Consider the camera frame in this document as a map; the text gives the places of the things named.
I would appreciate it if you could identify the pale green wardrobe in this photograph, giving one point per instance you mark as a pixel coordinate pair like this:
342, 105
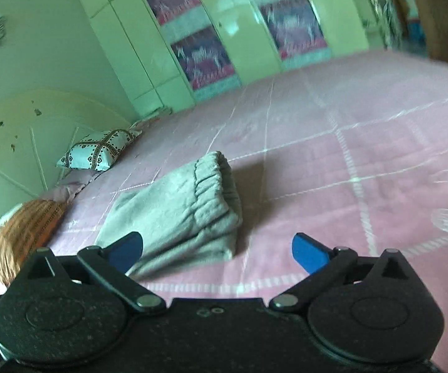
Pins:
130, 46

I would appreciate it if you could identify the grey pants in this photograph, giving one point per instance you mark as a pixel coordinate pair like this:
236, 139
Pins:
185, 209

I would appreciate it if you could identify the pink checked bedsheet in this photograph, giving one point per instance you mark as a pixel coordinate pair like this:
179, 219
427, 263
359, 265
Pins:
344, 155

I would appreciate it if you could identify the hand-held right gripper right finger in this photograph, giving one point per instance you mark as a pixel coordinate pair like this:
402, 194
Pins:
307, 254

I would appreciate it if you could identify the pale green shelf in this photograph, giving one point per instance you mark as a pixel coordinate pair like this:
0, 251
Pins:
379, 4

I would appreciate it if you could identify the orange striped pillow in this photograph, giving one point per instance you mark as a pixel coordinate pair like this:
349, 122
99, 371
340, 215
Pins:
26, 229

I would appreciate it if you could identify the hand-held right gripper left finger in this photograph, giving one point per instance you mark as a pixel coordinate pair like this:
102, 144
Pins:
125, 250

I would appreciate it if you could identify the cream headboard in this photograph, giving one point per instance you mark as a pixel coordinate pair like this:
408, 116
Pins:
14, 151

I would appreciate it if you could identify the white patterned pillow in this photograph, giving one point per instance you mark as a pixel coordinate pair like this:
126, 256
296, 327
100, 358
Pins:
99, 149

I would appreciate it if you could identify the pink pillow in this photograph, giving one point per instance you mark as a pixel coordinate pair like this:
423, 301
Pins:
63, 192

